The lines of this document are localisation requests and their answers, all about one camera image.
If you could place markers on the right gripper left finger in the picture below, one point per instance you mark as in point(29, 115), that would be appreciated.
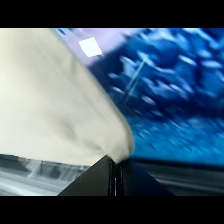
point(95, 181)

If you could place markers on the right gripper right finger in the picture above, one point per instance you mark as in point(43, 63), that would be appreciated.
point(138, 183)

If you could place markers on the cream garment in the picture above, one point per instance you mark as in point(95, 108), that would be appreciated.
point(50, 100)

